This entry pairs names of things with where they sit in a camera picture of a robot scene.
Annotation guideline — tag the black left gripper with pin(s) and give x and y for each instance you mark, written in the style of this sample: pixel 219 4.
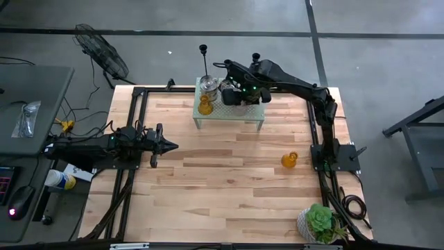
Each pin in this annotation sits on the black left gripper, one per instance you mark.
pixel 147 141

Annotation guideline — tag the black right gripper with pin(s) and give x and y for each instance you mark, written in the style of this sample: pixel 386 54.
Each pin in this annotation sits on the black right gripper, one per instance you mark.
pixel 244 92

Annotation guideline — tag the silver tin candle brown tag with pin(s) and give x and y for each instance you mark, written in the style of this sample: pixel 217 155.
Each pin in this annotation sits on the silver tin candle brown tag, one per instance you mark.
pixel 226 84

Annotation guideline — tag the silver tin candle pale tag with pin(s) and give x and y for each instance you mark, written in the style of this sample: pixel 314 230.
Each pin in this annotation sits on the silver tin candle pale tag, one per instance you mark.
pixel 209 85

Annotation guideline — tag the medium black candlestick holder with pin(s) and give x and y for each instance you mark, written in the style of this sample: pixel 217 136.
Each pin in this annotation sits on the medium black candlestick holder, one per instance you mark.
pixel 256 56

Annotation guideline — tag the amber ribbed glass candle holder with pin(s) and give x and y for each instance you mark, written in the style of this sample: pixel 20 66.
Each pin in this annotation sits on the amber ribbed glass candle holder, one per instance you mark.
pixel 205 108
pixel 288 161

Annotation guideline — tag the tall black candlestick holder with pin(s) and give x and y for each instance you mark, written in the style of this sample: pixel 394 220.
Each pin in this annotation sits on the tall black candlestick holder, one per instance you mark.
pixel 203 48

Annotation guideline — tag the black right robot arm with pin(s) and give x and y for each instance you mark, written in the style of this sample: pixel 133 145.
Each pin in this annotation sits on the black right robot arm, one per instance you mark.
pixel 301 87

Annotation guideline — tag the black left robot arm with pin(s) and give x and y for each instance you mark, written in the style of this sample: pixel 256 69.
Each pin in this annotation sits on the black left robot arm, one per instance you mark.
pixel 83 149

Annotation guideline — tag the green perforated metal shelf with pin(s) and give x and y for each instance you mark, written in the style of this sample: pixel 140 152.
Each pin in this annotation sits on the green perforated metal shelf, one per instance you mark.
pixel 215 118

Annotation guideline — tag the black table clamp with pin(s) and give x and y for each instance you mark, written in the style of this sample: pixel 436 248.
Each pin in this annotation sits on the black table clamp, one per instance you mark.
pixel 170 83

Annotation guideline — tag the white printed paper sheet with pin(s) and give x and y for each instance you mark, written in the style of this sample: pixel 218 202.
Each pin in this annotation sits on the white printed paper sheet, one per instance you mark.
pixel 79 172

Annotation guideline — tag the white canister yellow lid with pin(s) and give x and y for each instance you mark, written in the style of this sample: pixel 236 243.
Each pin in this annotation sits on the white canister yellow lid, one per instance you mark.
pixel 59 179

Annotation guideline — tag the black floor fan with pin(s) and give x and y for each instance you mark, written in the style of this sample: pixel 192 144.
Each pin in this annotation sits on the black floor fan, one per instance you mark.
pixel 104 55

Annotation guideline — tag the dark grey desk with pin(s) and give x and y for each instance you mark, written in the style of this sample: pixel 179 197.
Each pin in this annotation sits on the dark grey desk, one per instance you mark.
pixel 31 166

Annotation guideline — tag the grey side table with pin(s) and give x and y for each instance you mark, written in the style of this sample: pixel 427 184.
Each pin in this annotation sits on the grey side table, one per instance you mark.
pixel 34 104

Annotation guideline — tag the black caster wheel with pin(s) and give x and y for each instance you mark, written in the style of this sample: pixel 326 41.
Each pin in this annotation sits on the black caster wheel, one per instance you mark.
pixel 46 219

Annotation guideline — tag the clear plastic bag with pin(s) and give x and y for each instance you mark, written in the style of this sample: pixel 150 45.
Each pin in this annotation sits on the clear plastic bag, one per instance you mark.
pixel 27 119

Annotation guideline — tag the green succulent in white pot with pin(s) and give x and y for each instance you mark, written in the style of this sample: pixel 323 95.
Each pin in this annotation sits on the green succulent in white pot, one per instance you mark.
pixel 319 218

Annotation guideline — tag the black computer mouse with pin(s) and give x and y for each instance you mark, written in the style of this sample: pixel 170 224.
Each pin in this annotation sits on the black computer mouse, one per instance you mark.
pixel 21 203

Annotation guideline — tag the black metal stand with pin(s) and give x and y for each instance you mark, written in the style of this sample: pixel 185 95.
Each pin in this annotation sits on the black metal stand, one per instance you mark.
pixel 416 119

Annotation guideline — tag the black metal table frame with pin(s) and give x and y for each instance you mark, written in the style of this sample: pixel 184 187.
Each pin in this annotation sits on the black metal table frame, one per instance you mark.
pixel 166 90

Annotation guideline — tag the silver metal bracket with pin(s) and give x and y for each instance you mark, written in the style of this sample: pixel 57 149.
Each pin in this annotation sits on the silver metal bracket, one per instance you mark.
pixel 129 246
pixel 323 247

